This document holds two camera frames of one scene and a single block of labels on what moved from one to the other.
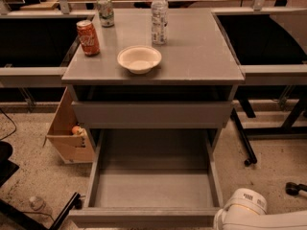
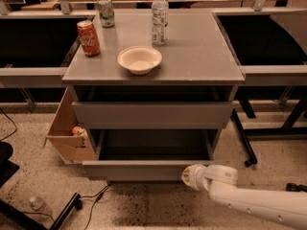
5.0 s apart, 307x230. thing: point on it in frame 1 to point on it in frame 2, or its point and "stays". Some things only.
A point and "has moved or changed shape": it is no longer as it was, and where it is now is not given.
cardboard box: x=70 y=148 stays
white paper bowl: x=139 y=58 stays
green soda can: x=106 y=11 stays
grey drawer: x=152 y=178 has moved or changed shape
